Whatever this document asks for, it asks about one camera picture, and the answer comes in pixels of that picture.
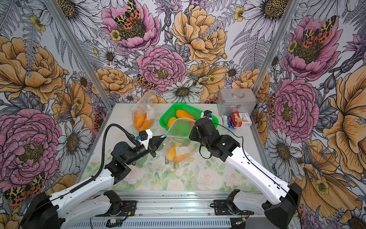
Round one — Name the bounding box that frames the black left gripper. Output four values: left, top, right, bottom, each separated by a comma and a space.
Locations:
125, 134, 167, 165

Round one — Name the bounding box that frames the blue white small packet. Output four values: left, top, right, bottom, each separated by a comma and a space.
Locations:
222, 115, 234, 129

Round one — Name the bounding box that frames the pile of clear zip bags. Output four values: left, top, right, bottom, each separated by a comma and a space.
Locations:
133, 148, 175, 174

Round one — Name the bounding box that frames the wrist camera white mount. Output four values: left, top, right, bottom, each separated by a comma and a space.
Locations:
136, 129, 153, 150
201, 110, 213, 119

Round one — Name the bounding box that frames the red white snack box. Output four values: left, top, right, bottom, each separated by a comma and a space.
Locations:
230, 111, 252, 128

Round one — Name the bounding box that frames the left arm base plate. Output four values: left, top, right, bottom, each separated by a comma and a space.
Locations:
96, 200, 137, 217

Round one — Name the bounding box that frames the clear zip-top bag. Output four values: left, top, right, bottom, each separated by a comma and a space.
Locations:
132, 91, 156, 127
165, 133, 198, 162

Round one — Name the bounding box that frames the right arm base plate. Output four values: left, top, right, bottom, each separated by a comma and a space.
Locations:
210, 199, 254, 217

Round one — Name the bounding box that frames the aluminium front rail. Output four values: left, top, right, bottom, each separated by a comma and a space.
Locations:
48, 190, 298, 221

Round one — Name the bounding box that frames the green plastic basket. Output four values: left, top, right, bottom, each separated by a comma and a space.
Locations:
159, 103, 206, 137

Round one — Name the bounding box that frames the silver metal case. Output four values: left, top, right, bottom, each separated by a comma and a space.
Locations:
217, 88, 256, 115

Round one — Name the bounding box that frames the yellow wrinkled mango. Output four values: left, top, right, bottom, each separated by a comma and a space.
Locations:
166, 117, 177, 128

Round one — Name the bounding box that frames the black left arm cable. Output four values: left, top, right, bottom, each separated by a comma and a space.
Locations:
70, 123, 141, 192

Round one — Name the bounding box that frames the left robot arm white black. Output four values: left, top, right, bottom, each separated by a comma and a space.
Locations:
20, 135, 166, 229

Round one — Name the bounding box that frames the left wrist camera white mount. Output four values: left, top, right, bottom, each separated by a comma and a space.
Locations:
136, 129, 153, 150

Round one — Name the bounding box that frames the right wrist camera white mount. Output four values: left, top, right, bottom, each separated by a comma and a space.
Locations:
201, 110, 213, 119

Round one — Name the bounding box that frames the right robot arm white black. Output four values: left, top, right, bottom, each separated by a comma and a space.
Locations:
189, 117, 302, 229

